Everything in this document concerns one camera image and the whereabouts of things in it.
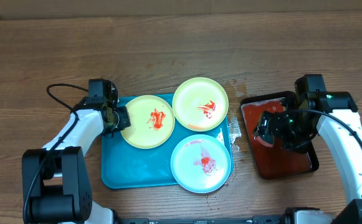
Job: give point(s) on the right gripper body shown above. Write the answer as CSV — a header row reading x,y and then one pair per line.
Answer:
x,y
295,129

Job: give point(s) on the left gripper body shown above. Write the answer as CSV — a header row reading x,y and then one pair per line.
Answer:
x,y
121,121

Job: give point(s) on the red-stained sponge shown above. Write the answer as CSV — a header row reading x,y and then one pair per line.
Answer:
x,y
266,140

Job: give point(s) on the yellow plate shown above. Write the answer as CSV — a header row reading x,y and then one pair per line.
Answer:
x,y
152,122

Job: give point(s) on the yellow-green plate top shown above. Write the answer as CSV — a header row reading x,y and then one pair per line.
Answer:
x,y
200,104

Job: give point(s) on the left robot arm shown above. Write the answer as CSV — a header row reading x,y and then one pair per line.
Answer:
x,y
55,183

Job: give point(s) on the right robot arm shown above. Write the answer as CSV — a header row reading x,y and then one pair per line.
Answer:
x,y
334,116

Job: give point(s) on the black tray with red liquid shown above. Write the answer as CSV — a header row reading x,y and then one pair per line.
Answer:
x,y
274,162

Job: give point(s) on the teal plastic tray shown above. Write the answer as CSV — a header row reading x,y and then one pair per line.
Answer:
x,y
126,166

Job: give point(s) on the light blue plate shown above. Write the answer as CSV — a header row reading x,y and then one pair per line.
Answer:
x,y
201,164

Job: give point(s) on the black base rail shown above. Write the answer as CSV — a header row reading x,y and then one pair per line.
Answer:
x,y
257,219

